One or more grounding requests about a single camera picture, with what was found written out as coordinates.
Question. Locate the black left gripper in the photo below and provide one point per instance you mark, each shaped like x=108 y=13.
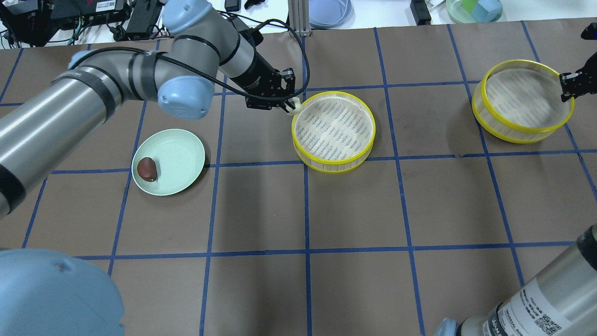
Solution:
x=258 y=73

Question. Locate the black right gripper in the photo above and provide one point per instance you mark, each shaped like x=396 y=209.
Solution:
x=574 y=84

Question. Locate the white steamed bun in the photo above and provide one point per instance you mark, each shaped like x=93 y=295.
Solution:
x=295 y=104

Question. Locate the yellow bamboo steamer tray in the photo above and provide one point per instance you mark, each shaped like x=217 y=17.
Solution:
x=519 y=101

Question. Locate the dark red bun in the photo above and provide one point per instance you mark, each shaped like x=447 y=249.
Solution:
x=147 y=170

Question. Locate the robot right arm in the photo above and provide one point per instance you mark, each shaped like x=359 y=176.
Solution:
x=560 y=300

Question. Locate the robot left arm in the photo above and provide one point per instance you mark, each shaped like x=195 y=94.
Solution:
x=48 y=293

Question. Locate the yellow bamboo steamer base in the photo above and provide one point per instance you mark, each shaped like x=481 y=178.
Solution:
x=334 y=132

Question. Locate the light green plate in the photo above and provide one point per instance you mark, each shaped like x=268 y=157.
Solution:
x=179 y=155

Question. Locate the aluminium frame post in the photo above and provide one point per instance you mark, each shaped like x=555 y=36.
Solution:
x=298 y=15

